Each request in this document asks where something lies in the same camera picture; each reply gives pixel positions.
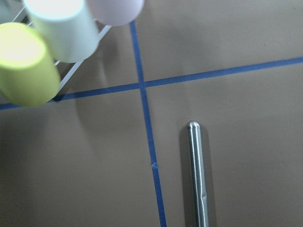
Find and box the yellow-green cup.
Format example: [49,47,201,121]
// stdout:
[0,22,61,106]

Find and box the pink cup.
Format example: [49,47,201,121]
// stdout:
[87,0,145,26]

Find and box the white wire cup rack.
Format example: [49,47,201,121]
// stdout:
[12,7,112,94]

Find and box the green cup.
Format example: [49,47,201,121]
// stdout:
[0,0,13,24]

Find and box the white cup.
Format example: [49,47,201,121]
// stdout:
[23,0,99,63]

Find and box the steel muddler black tip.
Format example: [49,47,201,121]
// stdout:
[187,121,209,227]

